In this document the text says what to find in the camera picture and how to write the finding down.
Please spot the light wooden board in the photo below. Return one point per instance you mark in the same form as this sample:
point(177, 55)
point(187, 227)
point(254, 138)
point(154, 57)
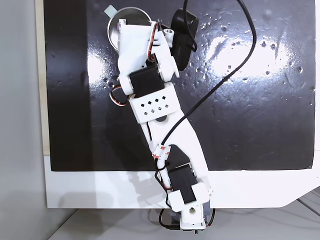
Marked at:
point(40, 75)

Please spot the white printed tape piece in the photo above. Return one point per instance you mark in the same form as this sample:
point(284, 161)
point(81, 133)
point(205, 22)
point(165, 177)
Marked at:
point(158, 150)

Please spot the black glossy mat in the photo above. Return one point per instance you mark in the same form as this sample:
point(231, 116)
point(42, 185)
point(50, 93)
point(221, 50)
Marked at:
point(250, 125)

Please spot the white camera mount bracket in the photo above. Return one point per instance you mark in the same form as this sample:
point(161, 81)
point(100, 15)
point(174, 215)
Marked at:
point(166, 62)

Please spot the mint green metal cup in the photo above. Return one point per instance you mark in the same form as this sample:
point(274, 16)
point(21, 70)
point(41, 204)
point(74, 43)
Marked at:
point(132, 15)

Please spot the black oval camera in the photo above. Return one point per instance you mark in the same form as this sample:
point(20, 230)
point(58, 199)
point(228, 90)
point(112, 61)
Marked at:
point(183, 42)

